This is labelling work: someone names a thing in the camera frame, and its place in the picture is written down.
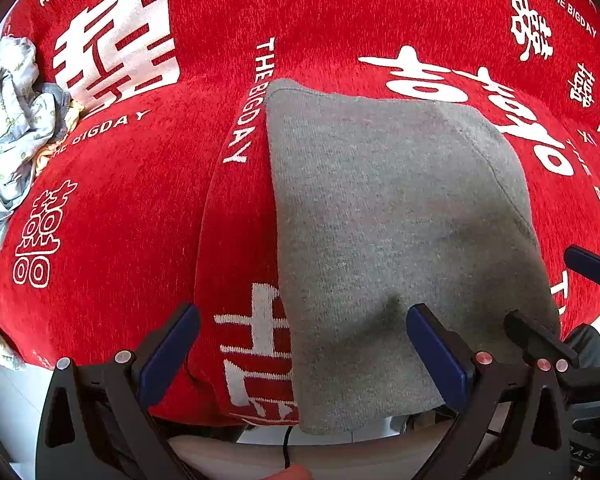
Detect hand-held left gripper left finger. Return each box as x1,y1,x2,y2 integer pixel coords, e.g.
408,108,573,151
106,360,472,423
36,302,202,480

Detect white patterned garment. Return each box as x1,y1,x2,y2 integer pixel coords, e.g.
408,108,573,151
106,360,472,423
0,36,68,376

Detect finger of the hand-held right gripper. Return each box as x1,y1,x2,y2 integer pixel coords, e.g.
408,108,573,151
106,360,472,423
564,245,600,292
504,310,600,404

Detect grey blue garment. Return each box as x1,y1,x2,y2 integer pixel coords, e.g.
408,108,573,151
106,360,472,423
0,82,72,261

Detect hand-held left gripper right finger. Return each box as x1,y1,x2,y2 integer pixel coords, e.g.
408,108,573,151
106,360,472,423
406,304,573,480

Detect grey knitted sweater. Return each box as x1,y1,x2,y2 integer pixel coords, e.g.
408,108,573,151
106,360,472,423
265,78,562,436

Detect person's dark trouser leg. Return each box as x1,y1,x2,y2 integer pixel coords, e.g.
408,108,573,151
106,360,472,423
566,323,600,368

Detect cream yellow garment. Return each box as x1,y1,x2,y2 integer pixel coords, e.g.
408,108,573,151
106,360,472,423
34,102,87,173

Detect red printed sofa cover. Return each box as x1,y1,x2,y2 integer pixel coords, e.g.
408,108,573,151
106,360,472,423
0,0,600,428

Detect white sofa base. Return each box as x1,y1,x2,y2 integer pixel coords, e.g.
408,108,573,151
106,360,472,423
170,410,461,480

